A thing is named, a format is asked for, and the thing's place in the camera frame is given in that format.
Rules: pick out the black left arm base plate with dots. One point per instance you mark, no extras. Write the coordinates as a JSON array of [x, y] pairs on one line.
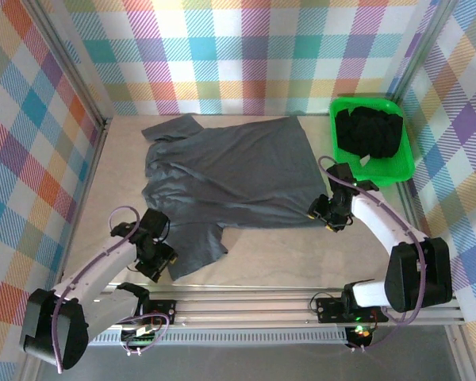
[[166, 307]]

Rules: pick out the wide aluminium base rail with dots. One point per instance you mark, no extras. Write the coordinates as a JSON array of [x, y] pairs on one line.
[[242, 309]]

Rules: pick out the narrow aluminium rail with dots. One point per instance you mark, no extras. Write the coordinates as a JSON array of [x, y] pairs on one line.
[[242, 289]]

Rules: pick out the green plastic basket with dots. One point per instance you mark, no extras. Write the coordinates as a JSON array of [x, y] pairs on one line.
[[396, 166]]

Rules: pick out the aluminium side rail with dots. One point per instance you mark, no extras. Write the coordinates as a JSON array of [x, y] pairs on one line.
[[410, 206], [97, 151]]

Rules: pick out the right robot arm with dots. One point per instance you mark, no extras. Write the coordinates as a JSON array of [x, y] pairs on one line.
[[381, 222]]

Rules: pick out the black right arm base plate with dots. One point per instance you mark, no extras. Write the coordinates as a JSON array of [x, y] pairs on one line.
[[329, 309]]

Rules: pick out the black t-shirt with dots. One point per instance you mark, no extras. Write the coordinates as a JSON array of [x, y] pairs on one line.
[[365, 131]]

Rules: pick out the aluminium frame post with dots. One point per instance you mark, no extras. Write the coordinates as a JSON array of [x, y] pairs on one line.
[[419, 49], [68, 59]]

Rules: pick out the grey t-shirt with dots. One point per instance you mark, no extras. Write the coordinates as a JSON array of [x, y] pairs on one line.
[[242, 170]]

